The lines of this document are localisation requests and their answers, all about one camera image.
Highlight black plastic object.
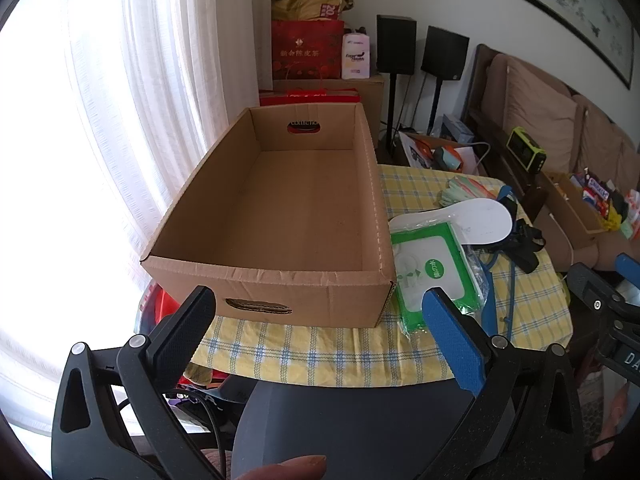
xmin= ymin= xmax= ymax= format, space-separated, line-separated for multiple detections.
xmin=497 ymin=195 xmax=547 ymax=275

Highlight shallow cardboard snack box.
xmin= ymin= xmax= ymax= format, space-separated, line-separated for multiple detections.
xmin=540 ymin=170 xmax=608 ymax=235

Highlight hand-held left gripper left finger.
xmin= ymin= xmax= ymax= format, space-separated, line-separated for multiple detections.
xmin=51 ymin=285 xmax=226 ymax=480

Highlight yellow checked tablecloth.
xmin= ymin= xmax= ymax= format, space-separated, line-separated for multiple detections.
xmin=182 ymin=164 xmax=573 ymax=386

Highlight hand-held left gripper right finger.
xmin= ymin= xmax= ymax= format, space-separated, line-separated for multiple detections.
xmin=421 ymin=287 xmax=586 ymax=480

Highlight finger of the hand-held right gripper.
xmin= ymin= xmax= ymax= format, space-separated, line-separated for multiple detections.
xmin=567 ymin=261 xmax=633 ymax=321
xmin=614 ymin=253 xmax=640 ymax=291

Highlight printed paper hand fan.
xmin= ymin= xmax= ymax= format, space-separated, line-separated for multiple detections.
xmin=439 ymin=175 xmax=501 ymax=208

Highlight green wet wipes pack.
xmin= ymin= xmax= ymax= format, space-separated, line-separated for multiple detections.
xmin=389 ymin=220 xmax=488 ymax=337

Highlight pile of snack packets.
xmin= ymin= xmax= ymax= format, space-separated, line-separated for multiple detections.
xmin=570 ymin=170 xmax=640 ymax=241

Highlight white cable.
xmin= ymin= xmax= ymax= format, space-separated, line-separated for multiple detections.
xmin=547 ymin=210 xmax=576 ymax=261

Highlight red gift box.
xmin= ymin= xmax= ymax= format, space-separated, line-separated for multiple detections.
xmin=259 ymin=87 xmax=362 ymax=107

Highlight black speaker stand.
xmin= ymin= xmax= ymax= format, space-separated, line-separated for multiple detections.
xmin=427 ymin=80 xmax=443 ymax=133
xmin=385 ymin=74 xmax=401 ymax=148

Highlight person's right hand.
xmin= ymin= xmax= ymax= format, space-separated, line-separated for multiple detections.
xmin=595 ymin=382 xmax=632 ymax=463

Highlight red gift bag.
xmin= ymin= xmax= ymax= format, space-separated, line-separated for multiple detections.
xmin=271 ymin=19 xmax=346 ymax=81

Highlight orange teal gadget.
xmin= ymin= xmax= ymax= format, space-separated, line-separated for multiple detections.
xmin=432 ymin=146 xmax=461 ymax=171

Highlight large tan cushion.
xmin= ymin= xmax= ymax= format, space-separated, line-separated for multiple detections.
xmin=505 ymin=55 xmax=578 ymax=173

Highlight grey white box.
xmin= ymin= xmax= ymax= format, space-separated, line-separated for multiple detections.
xmin=442 ymin=114 xmax=473 ymax=143

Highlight brown cardboard box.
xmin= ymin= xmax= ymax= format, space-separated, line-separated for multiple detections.
xmin=140 ymin=101 xmax=397 ymax=330

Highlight green black radio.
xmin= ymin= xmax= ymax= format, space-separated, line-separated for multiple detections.
xmin=506 ymin=127 xmax=547 ymax=173

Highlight white shoe insole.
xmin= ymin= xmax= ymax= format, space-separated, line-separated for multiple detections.
xmin=389 ymin=199 xmax=513 ymax=247

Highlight gold paper bag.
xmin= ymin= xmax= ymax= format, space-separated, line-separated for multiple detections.
xmin=271 ymin=0 xmax=355 ymax=22

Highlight black speaker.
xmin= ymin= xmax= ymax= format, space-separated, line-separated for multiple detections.
xmin=376 ymin=15 xmax=417 ymax=75
xmin=421 ymin=26 xmax=470 ymax=82

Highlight small tan cushion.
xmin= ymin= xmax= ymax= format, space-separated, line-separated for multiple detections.
xmin=580 ymin=95 xmax=626 ymax=183

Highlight white paper bag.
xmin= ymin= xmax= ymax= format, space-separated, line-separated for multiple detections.
xmin=398 ymin=131 xmax=493 ymax=177

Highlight person's left hand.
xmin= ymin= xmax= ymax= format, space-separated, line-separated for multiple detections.
xmin=200 ymin=450 xmax=328 ymax=480

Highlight blue plastic hanger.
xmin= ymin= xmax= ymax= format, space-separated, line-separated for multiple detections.
xmin=470 ymin=185 xmax=521 ymax=343

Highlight red plastic object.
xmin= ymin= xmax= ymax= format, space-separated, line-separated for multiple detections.
xmin=141 ymin=285 xmax=177 ymax=333

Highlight pink white tissue pack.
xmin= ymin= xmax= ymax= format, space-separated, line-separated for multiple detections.
xmin=341 ymin=34 xmax=372 ymax=80

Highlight brown sofa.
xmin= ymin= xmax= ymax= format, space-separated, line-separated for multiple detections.
xmin=462 ymin=44 xmax=640 ymax=271

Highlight dark grey round seat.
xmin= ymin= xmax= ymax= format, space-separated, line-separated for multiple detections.
xmin=231 ymin=379 xmax=516 ymax=480

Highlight white sheer curtain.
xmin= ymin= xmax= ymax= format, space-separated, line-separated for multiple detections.
xmin=0 ymin=0 xmax=273 ymax=441

